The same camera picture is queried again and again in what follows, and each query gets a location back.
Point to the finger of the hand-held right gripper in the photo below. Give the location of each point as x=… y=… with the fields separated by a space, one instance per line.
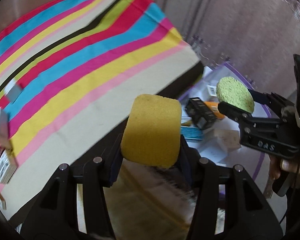
x=233 y=112
x=258 y=96

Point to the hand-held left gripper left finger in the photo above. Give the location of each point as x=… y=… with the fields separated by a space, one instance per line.
x=116 y=163

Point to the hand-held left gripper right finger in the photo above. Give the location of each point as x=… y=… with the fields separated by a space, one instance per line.
x=185 y=161

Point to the green round sponge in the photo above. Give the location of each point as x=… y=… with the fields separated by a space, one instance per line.
x=236 y=93

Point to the yellow rectangular sponge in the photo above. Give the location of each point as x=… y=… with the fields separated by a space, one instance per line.
x=151 y=130

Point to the person's right hand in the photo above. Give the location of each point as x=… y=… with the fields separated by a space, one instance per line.
x=287 y=166

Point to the orange packet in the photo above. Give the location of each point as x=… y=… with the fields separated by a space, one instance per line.
x=213 y=108

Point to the pale white box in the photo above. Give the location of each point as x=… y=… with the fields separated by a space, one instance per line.
x=227 y=140

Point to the teal box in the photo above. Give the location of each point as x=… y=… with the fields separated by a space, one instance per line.
x=191 y=133

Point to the white barcode label packet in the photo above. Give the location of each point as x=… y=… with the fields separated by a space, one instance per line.
x=211 y=90

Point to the black box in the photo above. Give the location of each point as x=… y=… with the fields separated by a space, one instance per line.
x=198 y=113

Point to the white brown striped cushion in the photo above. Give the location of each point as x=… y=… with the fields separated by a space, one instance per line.
x=145 y=205

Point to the mauve curtain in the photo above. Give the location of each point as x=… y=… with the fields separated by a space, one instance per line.
x=240 y=17

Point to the colourful striped cloth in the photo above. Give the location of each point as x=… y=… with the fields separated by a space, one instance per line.
x=90 y=85

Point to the white box with barcode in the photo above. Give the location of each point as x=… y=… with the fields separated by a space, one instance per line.
x=5 y=167

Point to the white box with pink smear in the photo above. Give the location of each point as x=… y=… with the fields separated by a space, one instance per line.
x=3 y=127

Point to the small white box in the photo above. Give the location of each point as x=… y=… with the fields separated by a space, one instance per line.
x=13 y=91

